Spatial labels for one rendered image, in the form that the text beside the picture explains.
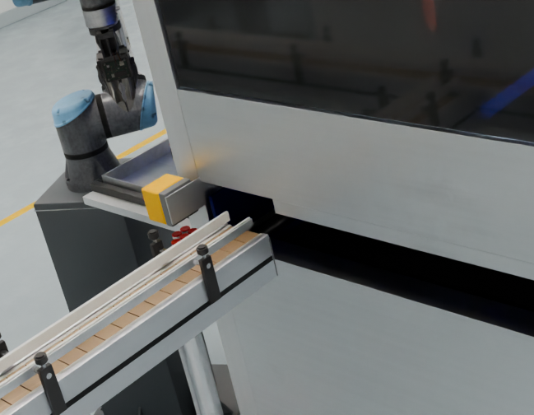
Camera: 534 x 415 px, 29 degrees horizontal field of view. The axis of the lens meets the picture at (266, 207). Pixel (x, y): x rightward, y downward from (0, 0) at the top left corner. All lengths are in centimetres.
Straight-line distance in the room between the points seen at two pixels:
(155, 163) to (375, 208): 90
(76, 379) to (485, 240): 69
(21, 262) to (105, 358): 253
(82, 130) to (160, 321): 94
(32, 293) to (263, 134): 229
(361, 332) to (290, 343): 22
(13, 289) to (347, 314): 234
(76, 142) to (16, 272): 161
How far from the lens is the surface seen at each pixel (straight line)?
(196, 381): 197
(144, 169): 248
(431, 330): 178
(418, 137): 159
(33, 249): 433
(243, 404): 234
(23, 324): 382
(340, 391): 206
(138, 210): 229
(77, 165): 267
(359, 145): 167
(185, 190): 200
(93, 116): 263
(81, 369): 172
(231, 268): 189
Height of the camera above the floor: 184
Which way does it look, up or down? 26 degrees down
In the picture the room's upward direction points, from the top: 13 degrees counter-clockwise
